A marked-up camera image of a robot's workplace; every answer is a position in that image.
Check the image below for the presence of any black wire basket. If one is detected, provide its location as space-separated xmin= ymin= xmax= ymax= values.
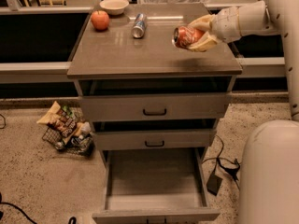
xmin=41 ymin=107 xmax=94 ymax=158

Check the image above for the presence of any grey drawer cabinet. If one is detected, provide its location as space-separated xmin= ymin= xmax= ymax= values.
xmin=66 ymin=3 xmax=243 ymax=161

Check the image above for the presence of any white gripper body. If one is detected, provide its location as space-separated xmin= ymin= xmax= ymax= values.
xmin=211 ymin=7 xmax=241 ymax=43

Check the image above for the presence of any brown chip bag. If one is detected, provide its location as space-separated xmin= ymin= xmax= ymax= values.
xmin=36 ymin=102 xmax=78 ymax=138

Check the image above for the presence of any black cable floor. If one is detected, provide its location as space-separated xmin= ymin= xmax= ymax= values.
xmin=0 ymin=192 xmax=78 ymax=224
xmin=201 ymin=134 xmax=241 ymax=175

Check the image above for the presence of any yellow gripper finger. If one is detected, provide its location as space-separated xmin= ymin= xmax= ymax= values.
xmin=187 ymin=32 xmax=221 ymax=52
xmin=189 ymin=14 xmax=215 ymax=32

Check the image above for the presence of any grey open bottom drawer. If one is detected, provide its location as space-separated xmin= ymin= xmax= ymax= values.
xmin=93 ymin=147 xmax=220 ymax=224

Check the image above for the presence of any red apple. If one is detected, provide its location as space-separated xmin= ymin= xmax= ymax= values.
xmin=91 ymin=10 xmax=109 ymax=31

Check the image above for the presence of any red coke can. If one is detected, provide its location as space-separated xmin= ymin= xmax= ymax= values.
xmin=172 ymin=26 xmax=204 ymax=49

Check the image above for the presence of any black cable right floor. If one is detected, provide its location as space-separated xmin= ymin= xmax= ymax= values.
xmin=201 ymin=134 xmax=241 ymax=175

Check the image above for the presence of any white bowl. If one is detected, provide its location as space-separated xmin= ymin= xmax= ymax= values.
xmin=100 ymin=0 xmax=129 ymax=16

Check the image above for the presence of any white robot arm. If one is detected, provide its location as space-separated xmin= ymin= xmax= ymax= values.
xmin=188 ymin=0 xmax=299 ymax=224

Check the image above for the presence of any black grabber stick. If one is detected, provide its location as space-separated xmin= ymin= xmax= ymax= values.
xmin=216 ymin=158 xmax=240 ymax=189

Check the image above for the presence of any black power adapter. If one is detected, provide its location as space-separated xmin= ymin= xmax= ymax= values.
xmin=206 ymin=173 xmax=222 ymax=196

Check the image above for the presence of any black cable left floor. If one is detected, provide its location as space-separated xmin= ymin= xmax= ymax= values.
xmin=0 ymin=192 xmax=78 ymax=224

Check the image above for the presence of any grey middle drawer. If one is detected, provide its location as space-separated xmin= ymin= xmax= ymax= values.
xmin=93 ymin=129 xmax=216 ymax=150

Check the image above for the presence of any plastic water bottle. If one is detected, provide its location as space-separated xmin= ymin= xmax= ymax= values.
xmin=54 ymin=135 xmax=93 ymax=152

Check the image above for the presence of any grey top drawer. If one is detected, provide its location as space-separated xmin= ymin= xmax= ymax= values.
xmin=78 ymin=93 xmax=230 ymax=121

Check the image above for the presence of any blue silver soda can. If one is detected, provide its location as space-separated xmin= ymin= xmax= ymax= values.
xmin=132 ymin=13 xmax=147 ymax=38

